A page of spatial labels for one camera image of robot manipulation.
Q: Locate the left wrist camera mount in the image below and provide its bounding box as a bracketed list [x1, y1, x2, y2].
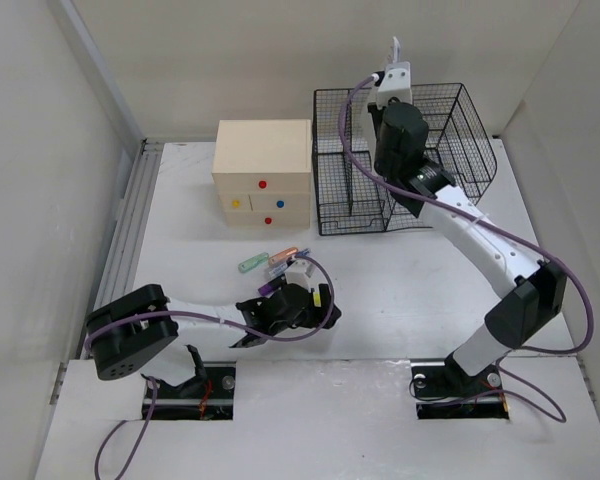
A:
[284, 259, 315, 291]

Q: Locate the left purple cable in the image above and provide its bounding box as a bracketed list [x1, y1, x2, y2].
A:
[82, 257, 336, 480]

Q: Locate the aluminium rail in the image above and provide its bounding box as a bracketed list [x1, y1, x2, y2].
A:
[79, 139, 164, 360]

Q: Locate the blue correction pen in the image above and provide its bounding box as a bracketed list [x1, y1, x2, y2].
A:
[265, 248, 311, 280]

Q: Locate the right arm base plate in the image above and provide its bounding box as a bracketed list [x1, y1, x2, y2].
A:
[409, 359, 509, 420]

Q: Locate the cream drawer cabinet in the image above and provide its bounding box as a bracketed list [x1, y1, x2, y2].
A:
[212, 119, 312, 229]

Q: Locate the purple cap black highlighter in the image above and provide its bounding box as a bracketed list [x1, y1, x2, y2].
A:
[258, 276, 285, 296]

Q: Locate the orange translucent highlighter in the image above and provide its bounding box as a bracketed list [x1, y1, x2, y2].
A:
[268, 247, 298, 266]

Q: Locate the purple cable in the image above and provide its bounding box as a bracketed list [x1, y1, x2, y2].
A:
[339, 73, 595, 424]
[82, 257, 336, 480]

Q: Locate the green translucent highlighter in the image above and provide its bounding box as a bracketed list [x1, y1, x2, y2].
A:
[238, 252, 269, 274]

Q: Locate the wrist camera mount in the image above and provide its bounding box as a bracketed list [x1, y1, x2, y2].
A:
[376, 36, 413, 108]
[284, 259, 315, 291]

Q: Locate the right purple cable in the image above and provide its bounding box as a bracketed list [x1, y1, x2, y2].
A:
[339, 73, 595, 424]

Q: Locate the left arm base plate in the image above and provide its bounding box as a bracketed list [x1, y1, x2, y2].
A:
[151, 362, 236, 421]

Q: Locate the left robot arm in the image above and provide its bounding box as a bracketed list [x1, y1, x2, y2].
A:
[85, 282, 342, 397]

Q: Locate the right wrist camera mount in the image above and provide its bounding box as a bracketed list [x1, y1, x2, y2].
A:
[376, 36, 413, 108]

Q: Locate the black wire mesh organizer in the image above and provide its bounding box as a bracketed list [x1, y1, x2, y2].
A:
[312, 83, 497, 236]

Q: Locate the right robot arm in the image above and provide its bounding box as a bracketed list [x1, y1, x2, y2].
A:
[367, 100, 566, 397]

